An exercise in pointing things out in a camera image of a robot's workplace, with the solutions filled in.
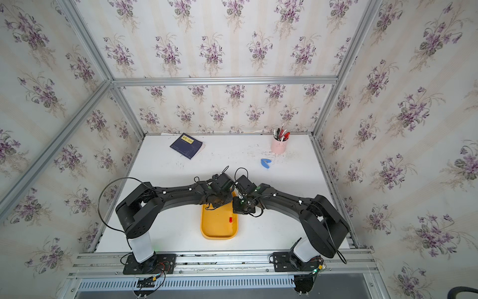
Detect yellow plastic storage tray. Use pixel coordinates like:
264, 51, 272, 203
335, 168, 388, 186
200, 202, 239, 240

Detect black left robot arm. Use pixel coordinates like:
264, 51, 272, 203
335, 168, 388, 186
115, 172, 235, 264

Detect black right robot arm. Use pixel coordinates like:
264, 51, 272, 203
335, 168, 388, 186
233, 175, 350, 268

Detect blue plastic clip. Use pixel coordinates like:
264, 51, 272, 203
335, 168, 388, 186
261, 158, 272, 169

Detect dark blue notebook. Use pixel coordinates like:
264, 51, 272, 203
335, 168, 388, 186
170, 133, 204, 159

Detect pink pen cup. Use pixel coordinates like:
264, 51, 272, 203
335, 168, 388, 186
271, 138, 288, 155

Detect red pens in cup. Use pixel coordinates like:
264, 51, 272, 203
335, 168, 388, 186
273, 123, 290, 142

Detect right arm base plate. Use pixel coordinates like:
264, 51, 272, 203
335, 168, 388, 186
268, 252, 326, 274

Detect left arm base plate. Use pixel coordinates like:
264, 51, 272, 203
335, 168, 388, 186
121, 253, 177, 275

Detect aluminium front rail frame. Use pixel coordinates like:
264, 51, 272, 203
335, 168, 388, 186
59, 249, 390, 299

